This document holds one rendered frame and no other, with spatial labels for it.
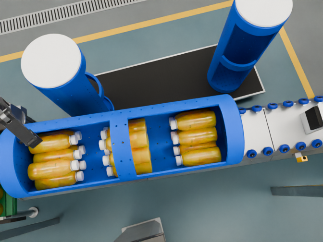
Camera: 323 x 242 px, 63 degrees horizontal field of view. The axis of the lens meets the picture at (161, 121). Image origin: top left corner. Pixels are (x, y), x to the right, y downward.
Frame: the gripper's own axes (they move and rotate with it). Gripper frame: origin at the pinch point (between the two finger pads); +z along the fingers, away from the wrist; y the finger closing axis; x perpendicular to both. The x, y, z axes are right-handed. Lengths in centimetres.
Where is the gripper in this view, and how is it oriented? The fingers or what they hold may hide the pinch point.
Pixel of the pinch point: (18, 124)
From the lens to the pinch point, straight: 74.4
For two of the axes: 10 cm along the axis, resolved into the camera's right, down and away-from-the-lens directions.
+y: 7.2, 6.5, -2.2
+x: 6.9, -6.6, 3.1
